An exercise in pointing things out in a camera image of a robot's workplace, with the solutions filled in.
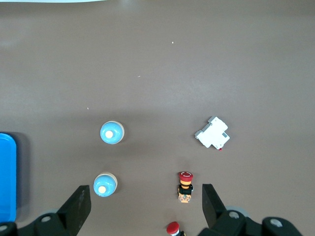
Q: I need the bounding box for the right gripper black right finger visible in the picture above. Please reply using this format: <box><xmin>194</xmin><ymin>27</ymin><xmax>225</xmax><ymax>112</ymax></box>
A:
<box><xmin>198</xmin><ymin>183</ymin><xmax>303</xmax><ymax>236</ymax></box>

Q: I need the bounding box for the red mushroom button grey body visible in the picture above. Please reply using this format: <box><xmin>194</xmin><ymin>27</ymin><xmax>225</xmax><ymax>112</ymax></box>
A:
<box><xmin>166</xmin><ymin>221</ymin><xmax>187</xmax><ymax>236</ymax></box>

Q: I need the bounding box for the brown table mat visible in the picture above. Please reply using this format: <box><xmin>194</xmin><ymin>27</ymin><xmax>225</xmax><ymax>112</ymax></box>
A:
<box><xmin>0</xmin><ymin>0</ymin><xmax>315</xmax><ymax>236</ymax></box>

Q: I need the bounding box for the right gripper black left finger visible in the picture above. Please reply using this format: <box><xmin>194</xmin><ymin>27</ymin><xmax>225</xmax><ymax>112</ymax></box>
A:
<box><xmin>0</xmin><ymin>185</ymin><xmax>92</xmax><ymax>236</ymax></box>

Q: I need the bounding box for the blue plastic tray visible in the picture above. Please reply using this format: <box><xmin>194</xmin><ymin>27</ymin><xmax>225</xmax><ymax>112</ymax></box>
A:
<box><xmin>0</xmin><ymin>132</ymin><xmax>17</xmax><ymax>223</ymax></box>

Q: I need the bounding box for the light blue desk bell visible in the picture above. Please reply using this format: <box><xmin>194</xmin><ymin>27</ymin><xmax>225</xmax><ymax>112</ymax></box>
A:
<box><xmin>99</xmin><ymin>120</ymin><xmax>125</xmax><ymax>145</ymax></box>
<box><xmin>93</xmin><ymin>172</ymin><xmax>118</xmax><ymax>198</ymax></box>

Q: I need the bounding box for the red emergency stop orange body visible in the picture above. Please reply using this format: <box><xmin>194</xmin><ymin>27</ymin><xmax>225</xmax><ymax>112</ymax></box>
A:
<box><xmin>177</xmin><ymin>171</ymin><xmax>194</xmax><ymax>204</ymax></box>

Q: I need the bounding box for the white circuit breaker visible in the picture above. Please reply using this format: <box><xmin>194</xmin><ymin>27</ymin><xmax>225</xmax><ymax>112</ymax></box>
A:
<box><xmin>194</xmin><ymin>116</ymin><xmax>231</xmax><ymax>151</ymax></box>

